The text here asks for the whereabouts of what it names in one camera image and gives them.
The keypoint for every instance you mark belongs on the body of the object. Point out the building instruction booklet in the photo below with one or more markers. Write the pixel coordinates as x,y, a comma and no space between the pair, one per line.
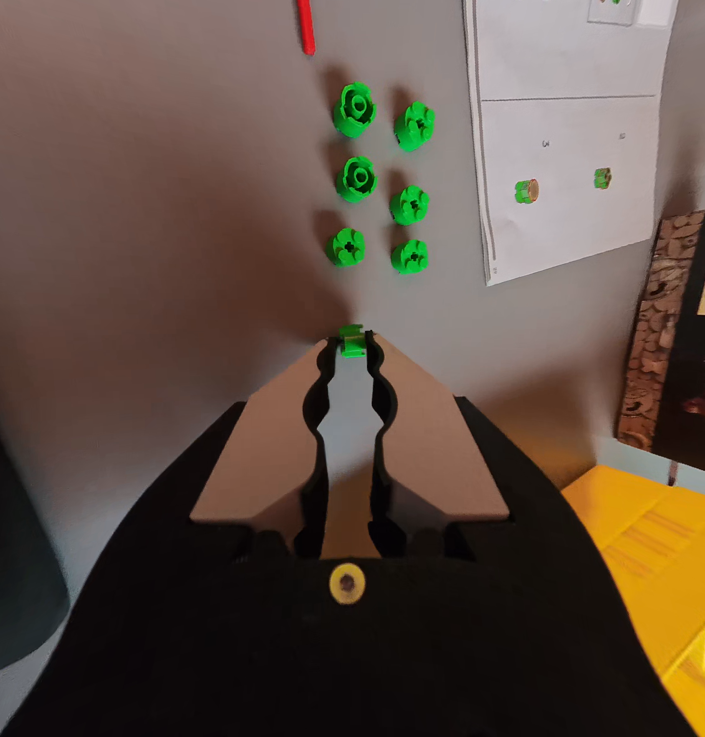
560,230

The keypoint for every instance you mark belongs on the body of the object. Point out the thin red toy rod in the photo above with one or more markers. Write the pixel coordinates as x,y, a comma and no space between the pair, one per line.
305,29

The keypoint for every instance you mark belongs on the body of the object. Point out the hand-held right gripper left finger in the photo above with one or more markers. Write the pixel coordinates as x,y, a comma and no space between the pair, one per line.
254,460

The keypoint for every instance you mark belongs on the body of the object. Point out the small green round toy brick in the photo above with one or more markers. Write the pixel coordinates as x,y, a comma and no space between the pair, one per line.
351,342

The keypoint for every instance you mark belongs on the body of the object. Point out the black toy set box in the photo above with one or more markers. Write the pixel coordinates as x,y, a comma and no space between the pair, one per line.
646,357

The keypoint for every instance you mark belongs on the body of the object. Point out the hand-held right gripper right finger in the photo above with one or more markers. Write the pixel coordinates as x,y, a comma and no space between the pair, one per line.
439,460

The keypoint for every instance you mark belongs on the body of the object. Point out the cluster of green round bricks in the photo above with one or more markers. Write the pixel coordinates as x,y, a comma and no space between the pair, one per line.
355,109

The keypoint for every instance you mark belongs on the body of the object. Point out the grey desk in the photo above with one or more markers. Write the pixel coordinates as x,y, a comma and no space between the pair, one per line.
156,173

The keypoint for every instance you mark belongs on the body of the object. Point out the yellow plastic parts bin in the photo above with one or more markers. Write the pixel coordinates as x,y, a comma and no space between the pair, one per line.
646,547

